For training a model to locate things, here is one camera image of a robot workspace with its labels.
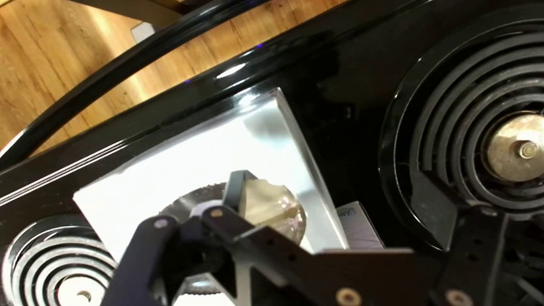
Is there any black oven door handle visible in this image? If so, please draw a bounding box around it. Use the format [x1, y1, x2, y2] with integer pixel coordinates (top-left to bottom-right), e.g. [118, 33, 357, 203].
[0, 0, 269, 172]

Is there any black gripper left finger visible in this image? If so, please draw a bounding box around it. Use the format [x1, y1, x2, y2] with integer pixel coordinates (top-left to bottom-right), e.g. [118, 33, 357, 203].
[101, 213, 192, 306]

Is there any black electric stove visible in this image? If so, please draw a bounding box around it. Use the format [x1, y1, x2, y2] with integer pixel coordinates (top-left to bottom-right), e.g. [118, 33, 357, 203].
[0, 0, 544, 306]

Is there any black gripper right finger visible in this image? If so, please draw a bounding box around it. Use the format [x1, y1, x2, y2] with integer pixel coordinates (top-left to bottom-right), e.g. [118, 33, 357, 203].
[201, 169, 449, 306]

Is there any large coil burner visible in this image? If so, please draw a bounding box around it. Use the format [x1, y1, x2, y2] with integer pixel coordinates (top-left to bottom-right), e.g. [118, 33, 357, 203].
[378, 6, 544, 252]

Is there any small coil burner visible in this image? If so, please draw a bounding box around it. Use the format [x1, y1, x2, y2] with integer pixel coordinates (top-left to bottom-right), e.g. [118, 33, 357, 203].
[0, 213, 124, 306]

